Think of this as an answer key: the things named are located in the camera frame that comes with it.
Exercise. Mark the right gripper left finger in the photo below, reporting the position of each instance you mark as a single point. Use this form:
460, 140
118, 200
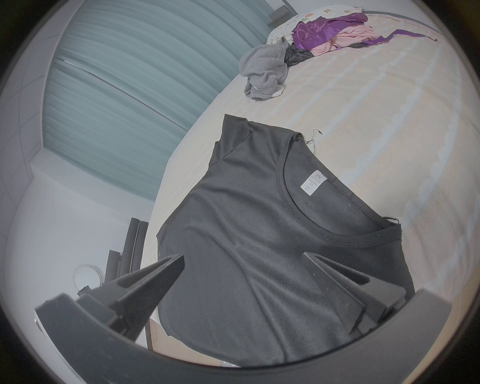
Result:
135, 300

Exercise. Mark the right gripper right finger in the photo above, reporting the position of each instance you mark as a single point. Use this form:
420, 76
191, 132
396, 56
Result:
348, 296

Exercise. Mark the black T-shirt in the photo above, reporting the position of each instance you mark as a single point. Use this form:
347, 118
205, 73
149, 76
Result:
243, 225

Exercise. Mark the bed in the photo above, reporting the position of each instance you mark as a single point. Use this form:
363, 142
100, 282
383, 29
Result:
375, 112

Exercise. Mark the pile of clothes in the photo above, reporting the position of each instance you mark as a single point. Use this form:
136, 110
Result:
322, 30

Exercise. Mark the dark grey padded bench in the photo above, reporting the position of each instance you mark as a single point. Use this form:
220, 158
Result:
135, 243

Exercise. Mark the blue-green curtain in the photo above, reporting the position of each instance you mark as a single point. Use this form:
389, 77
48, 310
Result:
105, 131
168, 45

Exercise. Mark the grey garment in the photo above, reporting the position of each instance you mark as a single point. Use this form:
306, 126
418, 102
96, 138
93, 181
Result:
262, 63

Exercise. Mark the white printed pillow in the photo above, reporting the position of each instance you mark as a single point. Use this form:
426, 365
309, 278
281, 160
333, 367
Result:
318, 11

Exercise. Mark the grey bedside table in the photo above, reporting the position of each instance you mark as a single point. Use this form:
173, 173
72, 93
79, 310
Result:
279, 13

